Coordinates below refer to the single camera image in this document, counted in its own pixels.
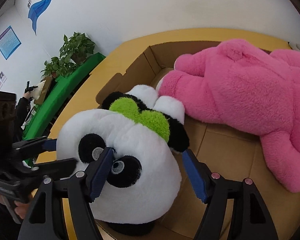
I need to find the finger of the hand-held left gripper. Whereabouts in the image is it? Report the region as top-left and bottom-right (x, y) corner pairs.
(12, 137), (57, 160)
(22, 158), (78, 180)

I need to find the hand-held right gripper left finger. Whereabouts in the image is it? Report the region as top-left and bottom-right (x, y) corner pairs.
(17, 147), (115, 240)

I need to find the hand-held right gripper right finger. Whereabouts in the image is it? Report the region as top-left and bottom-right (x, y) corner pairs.
(182, 149), (279, 240)

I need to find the black and white panda plush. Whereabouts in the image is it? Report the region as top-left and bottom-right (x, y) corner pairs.
(56, 84), (190, 235)

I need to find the brown cardboard box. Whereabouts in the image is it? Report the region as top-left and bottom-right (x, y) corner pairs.
(61, 40), (300, 240)

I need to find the pink plush toy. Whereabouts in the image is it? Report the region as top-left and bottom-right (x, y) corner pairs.
(157, 39), (300, 193)

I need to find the person's left hand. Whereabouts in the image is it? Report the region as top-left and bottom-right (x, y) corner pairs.
(15, 201), (32, 220)

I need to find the green cloth covered table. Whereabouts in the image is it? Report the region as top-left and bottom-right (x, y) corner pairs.
(21, 52), (107, 165)

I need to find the white plush toy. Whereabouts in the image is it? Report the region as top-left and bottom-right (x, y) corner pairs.
(31, 81), (47, 100)

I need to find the small cardboard box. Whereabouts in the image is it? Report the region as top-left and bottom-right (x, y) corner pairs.
(35, 76), (55, 104)

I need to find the green potted plant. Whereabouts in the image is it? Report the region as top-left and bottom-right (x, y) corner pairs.
(40, 56), (77, 78)
(59, 32), (97, 65)

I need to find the blue framed wall poster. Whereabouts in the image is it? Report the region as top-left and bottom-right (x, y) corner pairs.
(0, 25), (22, 60)

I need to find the blue wave wall decal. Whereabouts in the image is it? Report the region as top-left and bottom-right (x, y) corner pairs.
(27, 0), (58, 36)

